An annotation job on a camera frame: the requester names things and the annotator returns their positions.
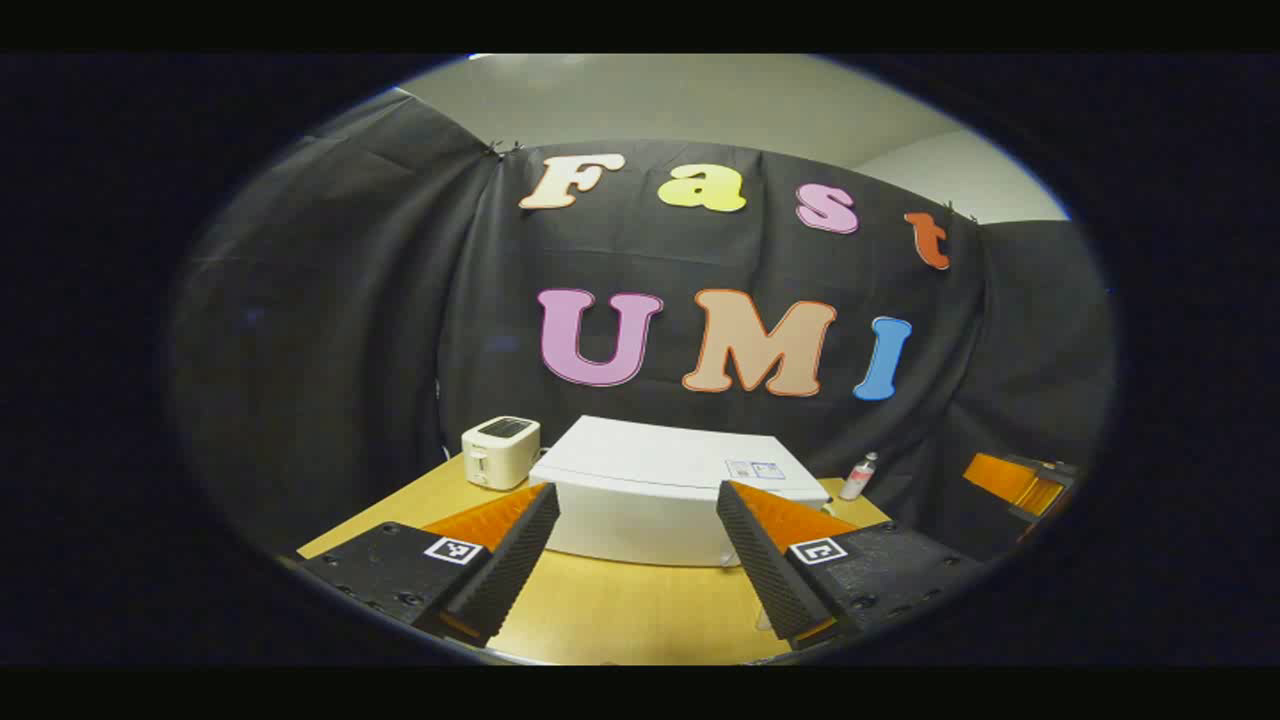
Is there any black backdrop cloth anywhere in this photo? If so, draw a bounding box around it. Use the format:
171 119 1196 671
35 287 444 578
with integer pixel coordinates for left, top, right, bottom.
165 88 1119 561

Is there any white toaster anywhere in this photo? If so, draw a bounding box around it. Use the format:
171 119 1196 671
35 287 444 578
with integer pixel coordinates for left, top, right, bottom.
461 416 542 492

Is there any clear bottle with pink label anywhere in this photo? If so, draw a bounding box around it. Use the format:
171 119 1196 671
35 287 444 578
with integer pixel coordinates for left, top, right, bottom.
838 452 879 502

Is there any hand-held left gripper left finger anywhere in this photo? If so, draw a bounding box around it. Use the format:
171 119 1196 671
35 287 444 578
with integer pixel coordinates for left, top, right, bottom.
297 482 561 649

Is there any white microwave oven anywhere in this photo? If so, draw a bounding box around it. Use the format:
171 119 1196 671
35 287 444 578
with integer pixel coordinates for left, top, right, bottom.
528 415 833 569

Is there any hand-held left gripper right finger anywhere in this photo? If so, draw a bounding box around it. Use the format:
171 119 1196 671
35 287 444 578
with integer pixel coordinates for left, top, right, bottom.
716 480 986 651

